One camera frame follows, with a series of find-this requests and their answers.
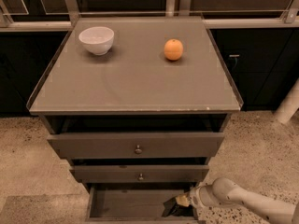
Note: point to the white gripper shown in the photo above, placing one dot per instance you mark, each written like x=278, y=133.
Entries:
x=195, y=197

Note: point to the black rxbar chocolate wrapper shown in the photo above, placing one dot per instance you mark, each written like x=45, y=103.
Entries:
x=172, y=209

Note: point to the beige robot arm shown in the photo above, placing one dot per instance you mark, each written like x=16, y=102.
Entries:
x=224, y=192

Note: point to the grey top drawer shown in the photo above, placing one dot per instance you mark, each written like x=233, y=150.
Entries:
x=74, y=146

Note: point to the grey drawer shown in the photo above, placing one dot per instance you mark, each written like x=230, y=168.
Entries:
x=74, y=146
x=139, y=173
x=134, y=203

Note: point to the grey bottom drawer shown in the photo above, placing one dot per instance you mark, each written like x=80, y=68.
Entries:
x=134, y=203

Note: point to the grey drawer cabinet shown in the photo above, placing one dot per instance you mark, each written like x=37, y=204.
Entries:
x=134, y=89

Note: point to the grey middle drawer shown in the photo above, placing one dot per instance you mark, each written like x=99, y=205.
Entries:
x=139, y=173

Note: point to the orange fruit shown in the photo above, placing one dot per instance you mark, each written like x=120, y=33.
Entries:
x=173, y=49

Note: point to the white ceramic bowl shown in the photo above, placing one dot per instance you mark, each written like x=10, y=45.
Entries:
x=97, y=40

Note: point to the white post base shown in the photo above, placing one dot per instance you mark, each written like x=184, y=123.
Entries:
x=289, y=105

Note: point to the metal railing frame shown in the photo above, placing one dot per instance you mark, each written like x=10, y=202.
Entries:
x=62, y=15

